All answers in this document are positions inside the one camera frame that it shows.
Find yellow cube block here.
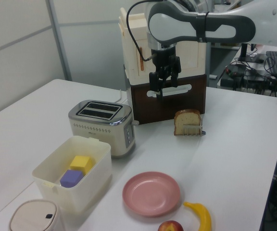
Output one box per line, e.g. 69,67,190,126
69,155,93,175

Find tangled black cables and devices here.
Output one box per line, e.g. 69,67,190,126
220,63,277,96

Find yellow toy banana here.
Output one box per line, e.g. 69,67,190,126
183,201,213,231

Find metal wire toast rack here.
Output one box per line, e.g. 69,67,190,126
183,117,207,138

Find white and brown bread box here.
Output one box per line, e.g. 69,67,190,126
130,72,207,125

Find purple cube block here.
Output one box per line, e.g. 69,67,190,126
59,169,84,188

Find cream bread box cabinet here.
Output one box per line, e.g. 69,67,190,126
118,7,207,86

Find white plastic storage box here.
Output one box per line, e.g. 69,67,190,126
32,136,113,213

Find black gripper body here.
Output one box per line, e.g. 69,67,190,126
151,47,178,73

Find white toaster power cord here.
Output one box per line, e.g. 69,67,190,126
115,89,132,103

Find cream lidded mini bin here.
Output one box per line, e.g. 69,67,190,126
8,199,64,231

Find toast bread slice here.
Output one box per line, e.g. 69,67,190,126
174,109,201,137

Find black monitor stand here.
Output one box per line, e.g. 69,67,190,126
238,43,264,64

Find pink plastic plate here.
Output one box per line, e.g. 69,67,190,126
122,171,181,218

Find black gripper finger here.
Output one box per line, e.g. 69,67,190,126
149,68,170,102
169,56,182,88

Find red toy apple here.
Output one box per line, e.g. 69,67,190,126
157,220,184,231

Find black computer keyboard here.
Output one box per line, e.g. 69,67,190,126
264,50,277,78

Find cream chrome two-slot toaster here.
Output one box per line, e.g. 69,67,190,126
68,99,139,158

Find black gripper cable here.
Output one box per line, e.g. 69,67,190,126
126,0,155,62

